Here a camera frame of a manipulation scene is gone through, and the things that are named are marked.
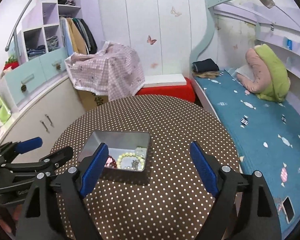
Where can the mint green drawer unit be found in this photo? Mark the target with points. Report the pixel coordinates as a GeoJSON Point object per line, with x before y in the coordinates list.
{"type": "Point", "coordinates": [24, 79]}

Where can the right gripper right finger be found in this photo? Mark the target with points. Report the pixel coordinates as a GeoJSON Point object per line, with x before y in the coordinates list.
{"type": "Point", "coordinates": [241, 200]}

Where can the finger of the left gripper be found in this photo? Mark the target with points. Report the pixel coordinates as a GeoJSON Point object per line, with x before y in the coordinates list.
{"type": "Point", "coordinates": [10, 150]}
{"type": "Point", "coordinates": [49, 163]}

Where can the person's left hand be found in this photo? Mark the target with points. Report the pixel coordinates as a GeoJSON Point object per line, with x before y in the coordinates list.
{"type": "Point", "coordinates": [9, 217]}

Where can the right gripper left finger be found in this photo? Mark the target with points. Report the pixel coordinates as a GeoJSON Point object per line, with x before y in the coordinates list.
{"type": "Point", "coordinates": [40, 216]}

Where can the red stool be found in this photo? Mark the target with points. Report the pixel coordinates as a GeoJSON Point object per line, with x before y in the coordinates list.
{"type": "Point", "coordinates": [184, 92]}

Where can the beige cabinet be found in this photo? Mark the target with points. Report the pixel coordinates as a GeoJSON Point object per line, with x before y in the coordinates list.
{"type": "Point", "coordinates": [46, 116]}

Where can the smartphone on bed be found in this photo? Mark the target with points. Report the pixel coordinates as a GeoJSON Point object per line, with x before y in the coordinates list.
{"type": "Point", "coordinates": [288, 209]}

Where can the pink checkered cloth cover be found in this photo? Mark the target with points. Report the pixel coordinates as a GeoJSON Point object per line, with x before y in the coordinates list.
{"type": "Point", "coordinates": [115, 71]}

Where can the pink and green pillow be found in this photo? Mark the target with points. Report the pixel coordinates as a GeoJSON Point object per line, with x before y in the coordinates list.
{"type": "Point", "coordinates": [269, 79]}

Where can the blue bed sheet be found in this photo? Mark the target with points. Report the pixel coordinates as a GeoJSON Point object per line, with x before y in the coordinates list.
{"type": "Point", "coordinates": [266, 135]}

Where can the hanging clothes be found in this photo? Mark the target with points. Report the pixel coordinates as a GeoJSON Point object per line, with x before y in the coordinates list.
{"type": "Point", "coordinates": [77, 37]}

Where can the folded dark clothes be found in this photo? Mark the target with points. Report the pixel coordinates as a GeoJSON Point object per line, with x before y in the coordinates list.
{"type": "Point", "coordinates": [207, 65]}

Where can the cardboard box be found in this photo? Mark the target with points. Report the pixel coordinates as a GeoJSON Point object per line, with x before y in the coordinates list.
{"type": "Point", "coordinates": [90, 100]}

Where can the brown polka dot tablecloth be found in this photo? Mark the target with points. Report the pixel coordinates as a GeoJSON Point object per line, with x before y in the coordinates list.
{"type": "Point", "coordinates": [175, 204]}

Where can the grey metal tin box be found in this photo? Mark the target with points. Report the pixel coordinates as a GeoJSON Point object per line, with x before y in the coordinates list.
{"type": "Point", "coordinates": [121, 149]}

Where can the pale green jade pendant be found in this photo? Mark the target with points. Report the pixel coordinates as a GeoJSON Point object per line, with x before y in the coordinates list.
{"type": "Point", "coordinates": [141, 151]}

